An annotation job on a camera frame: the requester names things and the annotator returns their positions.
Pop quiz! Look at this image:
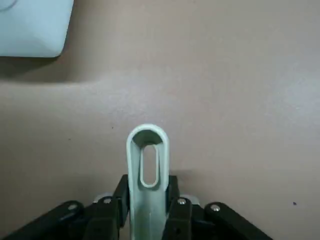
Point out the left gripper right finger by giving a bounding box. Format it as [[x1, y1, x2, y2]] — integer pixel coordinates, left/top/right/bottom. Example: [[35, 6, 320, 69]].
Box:
[[163, 175, 273, 240]]

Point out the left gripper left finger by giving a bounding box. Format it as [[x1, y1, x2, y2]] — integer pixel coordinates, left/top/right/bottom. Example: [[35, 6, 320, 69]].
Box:
[[0, 174, 131, 240]]

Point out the pale green plastic dustpan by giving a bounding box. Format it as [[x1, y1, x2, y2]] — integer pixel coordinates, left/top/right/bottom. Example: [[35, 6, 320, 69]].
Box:
[[126, 123, 171, 240]]

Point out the white trash can with lid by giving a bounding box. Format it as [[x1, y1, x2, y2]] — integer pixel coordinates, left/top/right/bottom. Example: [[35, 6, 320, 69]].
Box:
[[0, 0, 75, 59]]

